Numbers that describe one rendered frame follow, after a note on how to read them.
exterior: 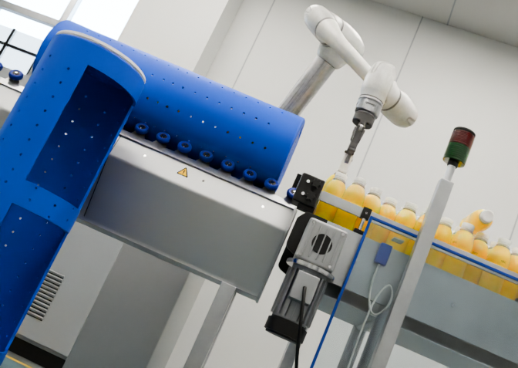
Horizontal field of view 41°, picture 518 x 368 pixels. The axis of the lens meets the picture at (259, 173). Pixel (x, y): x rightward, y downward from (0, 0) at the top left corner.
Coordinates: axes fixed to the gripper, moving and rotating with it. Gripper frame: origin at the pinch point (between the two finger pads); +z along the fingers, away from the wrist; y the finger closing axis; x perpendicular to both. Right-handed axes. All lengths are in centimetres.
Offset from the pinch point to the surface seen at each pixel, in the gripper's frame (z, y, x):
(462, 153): -1, 48, 27
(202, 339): 73, 19, -20
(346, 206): 21.3, 30.2, 4.2
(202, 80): -2, 20, -54
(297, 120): -1.5, 20.0, -19.8
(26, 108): 38, 60, -83
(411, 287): 39, 47, 27
